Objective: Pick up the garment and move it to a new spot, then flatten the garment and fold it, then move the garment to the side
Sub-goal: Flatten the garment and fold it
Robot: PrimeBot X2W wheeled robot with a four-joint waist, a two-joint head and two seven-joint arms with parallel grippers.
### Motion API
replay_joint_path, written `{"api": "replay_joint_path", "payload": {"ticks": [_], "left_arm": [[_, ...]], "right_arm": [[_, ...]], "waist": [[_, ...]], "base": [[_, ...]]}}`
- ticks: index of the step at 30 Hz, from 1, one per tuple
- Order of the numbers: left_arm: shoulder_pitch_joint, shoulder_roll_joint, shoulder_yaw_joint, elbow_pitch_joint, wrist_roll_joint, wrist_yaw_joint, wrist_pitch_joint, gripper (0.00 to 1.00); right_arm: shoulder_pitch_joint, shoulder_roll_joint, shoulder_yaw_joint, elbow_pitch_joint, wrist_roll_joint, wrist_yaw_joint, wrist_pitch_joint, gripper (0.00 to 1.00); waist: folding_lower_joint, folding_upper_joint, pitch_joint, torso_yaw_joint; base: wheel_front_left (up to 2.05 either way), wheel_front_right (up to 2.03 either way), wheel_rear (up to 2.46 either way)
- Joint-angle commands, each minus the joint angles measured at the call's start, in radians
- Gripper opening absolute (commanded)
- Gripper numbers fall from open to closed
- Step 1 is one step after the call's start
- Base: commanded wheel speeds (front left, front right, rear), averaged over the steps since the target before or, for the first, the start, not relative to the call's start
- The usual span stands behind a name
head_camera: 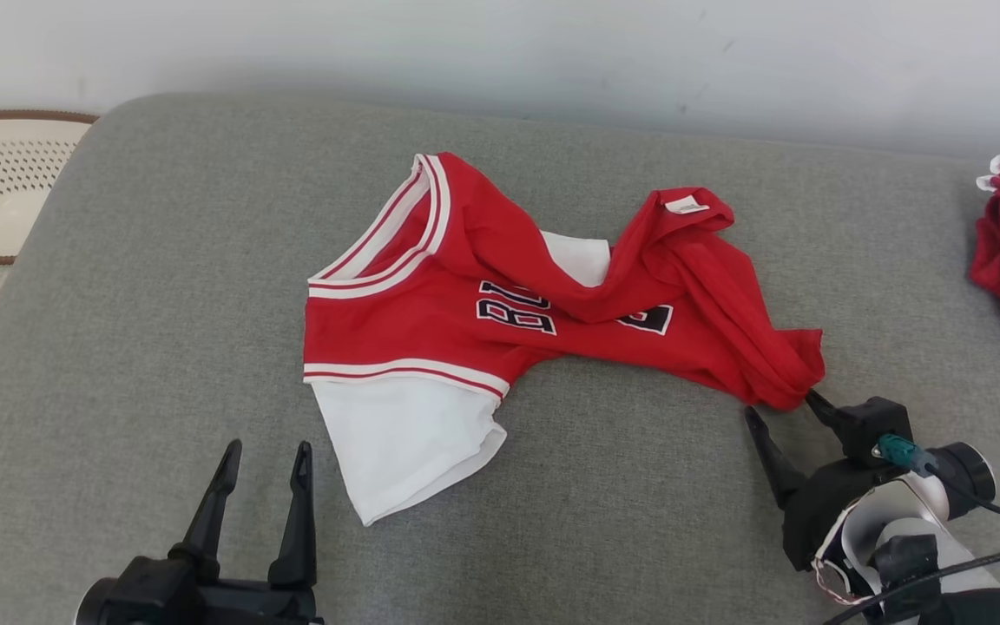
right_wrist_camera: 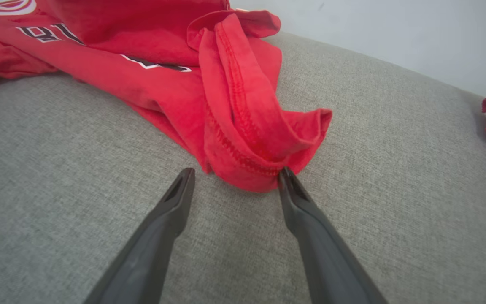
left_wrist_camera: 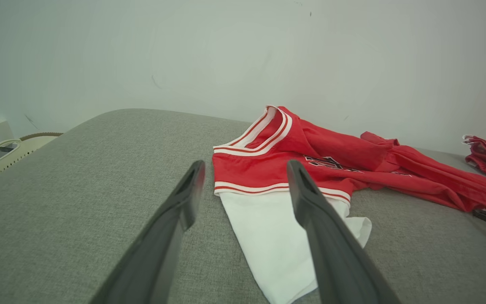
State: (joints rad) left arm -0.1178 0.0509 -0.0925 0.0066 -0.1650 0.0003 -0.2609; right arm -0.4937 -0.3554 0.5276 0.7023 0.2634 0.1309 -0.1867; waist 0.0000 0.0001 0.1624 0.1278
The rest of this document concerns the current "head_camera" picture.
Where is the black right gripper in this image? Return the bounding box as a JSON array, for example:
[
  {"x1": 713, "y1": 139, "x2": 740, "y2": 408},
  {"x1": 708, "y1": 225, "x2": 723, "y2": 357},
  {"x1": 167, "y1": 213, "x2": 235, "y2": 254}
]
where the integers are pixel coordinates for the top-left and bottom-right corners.
[{"x1": 743, "y1": 389, "x2": 897, "y2": 574}]

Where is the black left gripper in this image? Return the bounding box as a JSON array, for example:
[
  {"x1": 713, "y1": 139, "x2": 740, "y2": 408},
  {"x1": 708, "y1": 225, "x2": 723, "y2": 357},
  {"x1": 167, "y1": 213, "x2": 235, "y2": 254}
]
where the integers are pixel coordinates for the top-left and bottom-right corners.
[{"x1": 168, "y1": 438, "x2": 324, "y2": 625}]

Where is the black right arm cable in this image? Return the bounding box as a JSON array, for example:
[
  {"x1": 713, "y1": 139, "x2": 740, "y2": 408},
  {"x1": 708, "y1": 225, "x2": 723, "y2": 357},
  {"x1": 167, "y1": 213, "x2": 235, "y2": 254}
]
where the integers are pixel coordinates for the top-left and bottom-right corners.
[{"x1": 821, "y1": 540, "x2": 1000, "y2": 625}]

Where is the black right camera cable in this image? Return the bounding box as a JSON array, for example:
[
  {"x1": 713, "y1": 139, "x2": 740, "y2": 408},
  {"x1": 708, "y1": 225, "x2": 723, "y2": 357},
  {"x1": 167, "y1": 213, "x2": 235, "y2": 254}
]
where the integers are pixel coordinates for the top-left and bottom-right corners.
[{"x1": 925, "y1": 467, "x2": 1000, "y2": 532}]

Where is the teal right camera connector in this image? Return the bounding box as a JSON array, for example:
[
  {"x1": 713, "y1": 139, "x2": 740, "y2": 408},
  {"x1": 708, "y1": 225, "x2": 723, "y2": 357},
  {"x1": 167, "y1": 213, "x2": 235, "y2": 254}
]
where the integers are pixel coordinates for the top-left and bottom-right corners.
[{"x1": 873, "y1": 434, "x2": 937, "y2": 478}]

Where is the red jersey with white sleeves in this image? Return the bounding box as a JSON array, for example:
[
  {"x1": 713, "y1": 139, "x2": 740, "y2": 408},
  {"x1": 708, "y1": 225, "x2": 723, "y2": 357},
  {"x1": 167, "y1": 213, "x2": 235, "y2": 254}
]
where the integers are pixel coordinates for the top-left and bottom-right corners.
[{"x1": 303, "y1": 153, "x2": 826, "y2": 527}]

